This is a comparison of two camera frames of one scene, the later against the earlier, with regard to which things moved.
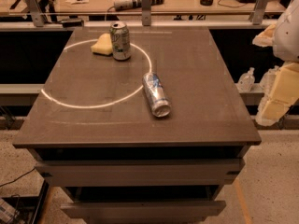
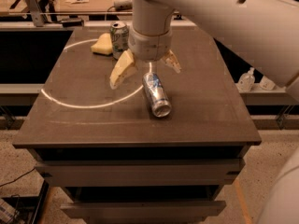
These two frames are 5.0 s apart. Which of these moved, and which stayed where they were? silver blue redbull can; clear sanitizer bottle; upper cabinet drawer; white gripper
Moved: white gripper
Stayed: silver blue redbull can; upper cabinet drawer; clear sanitizer bottle
